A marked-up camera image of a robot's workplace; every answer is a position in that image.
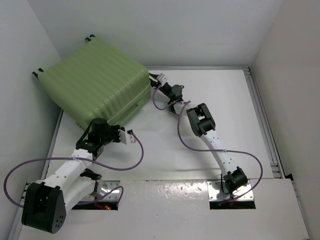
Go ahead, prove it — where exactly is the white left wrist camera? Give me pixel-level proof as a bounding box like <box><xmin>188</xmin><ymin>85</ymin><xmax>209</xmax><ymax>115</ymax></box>
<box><xmin>118</xmin><ymin>127</ymin><xmax>137</xmax><ymax>146</ymax></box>

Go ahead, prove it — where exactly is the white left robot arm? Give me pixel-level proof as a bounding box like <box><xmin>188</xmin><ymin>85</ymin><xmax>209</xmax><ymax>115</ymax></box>
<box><xmin>21</xmin><ymin>118</ymin><xmax>126</xmax><ymax>234</ymax></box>

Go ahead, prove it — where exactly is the green hardshell suitcase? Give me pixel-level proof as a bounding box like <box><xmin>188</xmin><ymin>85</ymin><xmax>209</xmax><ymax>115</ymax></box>
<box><xmin>32</xmin><ymin>34</ymin><xmax>151</xmax><ymax>129</ymax></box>

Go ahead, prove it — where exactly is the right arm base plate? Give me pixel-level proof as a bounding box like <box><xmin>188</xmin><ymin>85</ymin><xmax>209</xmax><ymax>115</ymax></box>
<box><xmin>207</xmin><ymin>180</ymin><xmax>254</xmax><ymax>203</ymax></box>

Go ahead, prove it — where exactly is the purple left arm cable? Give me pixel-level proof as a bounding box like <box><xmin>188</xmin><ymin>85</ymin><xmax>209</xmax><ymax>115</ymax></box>
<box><xmin>4</xmin><ymin>132</ymin><xmax>145</xmax><ymax>207</ymax></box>

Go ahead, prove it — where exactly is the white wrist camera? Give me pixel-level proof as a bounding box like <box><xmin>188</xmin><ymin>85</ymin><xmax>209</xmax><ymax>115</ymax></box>
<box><xmin>156</xmin><ymin>73</ymin><xmax>167</xmax><ymax>86</ymax></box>
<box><xmin>118</xmin><ymin>127</ymin><xmax>137</xmax><ymax>146</ymax></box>

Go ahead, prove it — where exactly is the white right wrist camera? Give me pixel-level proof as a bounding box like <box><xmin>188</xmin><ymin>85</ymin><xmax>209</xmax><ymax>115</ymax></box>
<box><xmin>156</xmin><ymin>73</ymin><xmax>167</xmax><ymax>86</ymax></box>

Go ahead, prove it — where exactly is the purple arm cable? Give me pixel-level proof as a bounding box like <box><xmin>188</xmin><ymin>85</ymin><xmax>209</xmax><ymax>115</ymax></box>
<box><xmin>4</xmin><ymin>132</ymin><xmax>145</xmax><ymax>207</ymax></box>
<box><xmin>152</xmin><ymin>86</ymin><xmax>264</xmax><ymax>202</ymax></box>

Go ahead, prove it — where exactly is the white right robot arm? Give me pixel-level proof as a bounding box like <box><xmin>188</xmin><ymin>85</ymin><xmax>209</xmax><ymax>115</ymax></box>
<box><xmin>149</xmin><ymin>73</ymin><xmax>248</xmax><ymax>196</ymax></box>

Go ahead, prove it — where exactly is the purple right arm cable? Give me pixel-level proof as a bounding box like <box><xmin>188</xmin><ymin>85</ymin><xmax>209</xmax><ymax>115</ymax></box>
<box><xmin>152</xmin><ymin>86</ymin><xmax>264</xmax><ymax>202</ymax></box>

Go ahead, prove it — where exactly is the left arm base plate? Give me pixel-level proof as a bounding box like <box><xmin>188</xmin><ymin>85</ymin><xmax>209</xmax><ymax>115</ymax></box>
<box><xmin>81</xmin><ymin>180</ymin><xmax>121</xmax><ymax>202</ymax></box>

